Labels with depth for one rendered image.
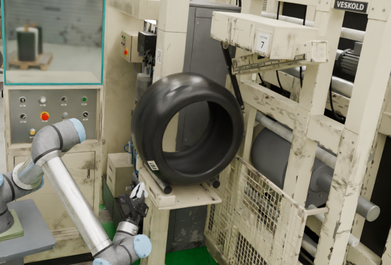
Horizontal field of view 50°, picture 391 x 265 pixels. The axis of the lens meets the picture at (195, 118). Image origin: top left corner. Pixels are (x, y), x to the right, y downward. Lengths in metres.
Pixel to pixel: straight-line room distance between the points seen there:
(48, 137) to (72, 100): 0.88
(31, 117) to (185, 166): 0.96
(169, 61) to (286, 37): 0.73
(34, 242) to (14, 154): 0.59
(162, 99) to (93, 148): 0.86
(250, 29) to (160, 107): 0.56
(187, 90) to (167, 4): 0.52
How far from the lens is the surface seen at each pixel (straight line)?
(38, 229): 2.46
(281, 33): 1.91
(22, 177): 2.31
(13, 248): 2.34
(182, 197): 2.35
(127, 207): 1.93
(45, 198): 2.85
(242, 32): 2.10
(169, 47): 2.35
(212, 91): 2.08
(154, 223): 2.74
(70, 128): 1.88
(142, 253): 1.78
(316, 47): 1.93
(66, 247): 3.07
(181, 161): 2.46
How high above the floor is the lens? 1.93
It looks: 18 degrees down
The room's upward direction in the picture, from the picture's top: 6 degrees clockwise
